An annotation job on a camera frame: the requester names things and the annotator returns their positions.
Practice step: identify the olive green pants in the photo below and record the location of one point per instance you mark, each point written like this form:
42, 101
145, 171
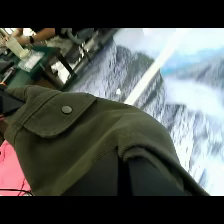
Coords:
83, 143

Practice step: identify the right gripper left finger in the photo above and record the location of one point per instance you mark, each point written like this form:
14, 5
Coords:
98, 176

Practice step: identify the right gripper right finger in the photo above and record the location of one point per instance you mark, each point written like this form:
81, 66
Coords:
153, 180

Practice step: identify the pink garment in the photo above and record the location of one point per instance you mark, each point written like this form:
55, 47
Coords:
11, 170

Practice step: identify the person's forearm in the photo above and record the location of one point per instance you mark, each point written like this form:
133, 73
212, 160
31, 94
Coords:
38, 36

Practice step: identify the silver frame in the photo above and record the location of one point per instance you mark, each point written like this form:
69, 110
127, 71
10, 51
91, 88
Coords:
83, 50

